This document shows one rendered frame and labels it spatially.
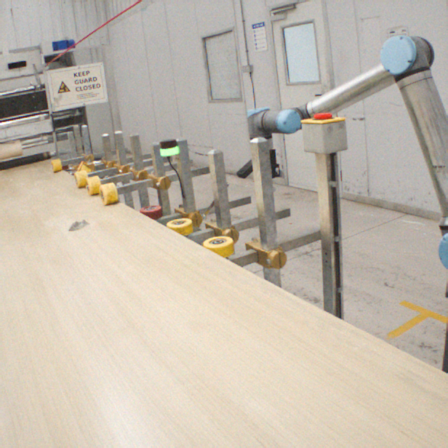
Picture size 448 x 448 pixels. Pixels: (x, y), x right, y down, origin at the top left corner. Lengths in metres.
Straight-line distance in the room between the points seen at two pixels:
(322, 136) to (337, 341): 0.42
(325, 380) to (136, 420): 0.27
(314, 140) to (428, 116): 0.51
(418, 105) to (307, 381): 0.94
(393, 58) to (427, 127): 0.22
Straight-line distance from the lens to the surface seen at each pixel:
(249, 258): 1.32
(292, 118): 1.77
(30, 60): 4.16
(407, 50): 1.42
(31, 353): 0.92
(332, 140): 1.01
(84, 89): 3.90
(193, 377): 0.74
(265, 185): 1.25
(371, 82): 1.67
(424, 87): 1.43
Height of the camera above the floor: 1.33
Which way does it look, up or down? 17 degrees down
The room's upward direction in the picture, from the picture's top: 7 degrees counter-clockwise
